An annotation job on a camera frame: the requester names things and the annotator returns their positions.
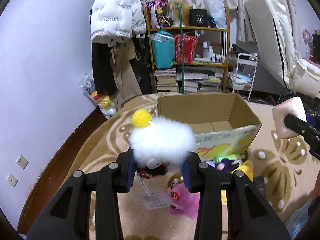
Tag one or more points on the purple haired plush doll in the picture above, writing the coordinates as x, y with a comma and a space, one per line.
225, 164

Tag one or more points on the black Face tissue pack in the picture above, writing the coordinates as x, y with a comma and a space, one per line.
260, 184

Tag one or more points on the wall socket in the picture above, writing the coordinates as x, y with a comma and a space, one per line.
12, 180
22, 162

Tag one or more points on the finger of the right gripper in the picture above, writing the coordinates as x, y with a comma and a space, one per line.
298, 127

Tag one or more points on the green pole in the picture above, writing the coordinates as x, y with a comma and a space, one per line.
179, 8

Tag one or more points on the white puffer jacket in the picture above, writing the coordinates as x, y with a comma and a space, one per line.
116, 21

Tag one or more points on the black coat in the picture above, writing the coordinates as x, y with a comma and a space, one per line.
102, 71

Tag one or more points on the open cardboard box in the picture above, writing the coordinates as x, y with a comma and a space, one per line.
223, 123

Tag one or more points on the stack of books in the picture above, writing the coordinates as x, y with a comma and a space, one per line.
166, 80

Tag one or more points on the wooden bookshelf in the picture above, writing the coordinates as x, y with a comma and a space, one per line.
224, 43

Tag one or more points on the plastic bag of toys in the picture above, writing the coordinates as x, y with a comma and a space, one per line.
103, 101

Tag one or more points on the white rolling cart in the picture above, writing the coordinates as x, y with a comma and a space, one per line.
242, 76

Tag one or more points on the black box marked 40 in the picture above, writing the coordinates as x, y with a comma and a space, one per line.
198, 18

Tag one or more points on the beige patterned blanket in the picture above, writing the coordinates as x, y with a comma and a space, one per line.
288, 168

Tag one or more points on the pink desk fan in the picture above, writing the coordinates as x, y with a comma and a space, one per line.
307, 37

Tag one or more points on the green tissue pack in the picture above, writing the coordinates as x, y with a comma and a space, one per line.
232, 157

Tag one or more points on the beige trench coat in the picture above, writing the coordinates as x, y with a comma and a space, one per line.
125, 79

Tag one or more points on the white fluffy plush toy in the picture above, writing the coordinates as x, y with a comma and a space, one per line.
159, 144

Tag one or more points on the cream recliner chair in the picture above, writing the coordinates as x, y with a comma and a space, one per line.
276, 49

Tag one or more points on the pink plush toy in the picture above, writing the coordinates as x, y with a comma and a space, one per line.
182, 202

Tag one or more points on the clear plastic bag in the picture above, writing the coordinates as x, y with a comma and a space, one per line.
216, 13

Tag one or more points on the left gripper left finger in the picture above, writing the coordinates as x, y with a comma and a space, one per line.
67, 215

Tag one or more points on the person's right hand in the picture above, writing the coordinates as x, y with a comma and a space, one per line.
315, 193

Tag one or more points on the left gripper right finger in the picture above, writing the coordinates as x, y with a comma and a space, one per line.
250, 216

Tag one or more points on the red patterned bag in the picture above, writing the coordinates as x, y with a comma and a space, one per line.
189, 48

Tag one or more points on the teal bag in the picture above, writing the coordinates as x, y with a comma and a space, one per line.
163, 47

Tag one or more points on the colourful snack bag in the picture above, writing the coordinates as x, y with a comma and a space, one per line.
159, 13

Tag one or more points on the blonde wig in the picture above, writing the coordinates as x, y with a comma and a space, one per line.
185, 13

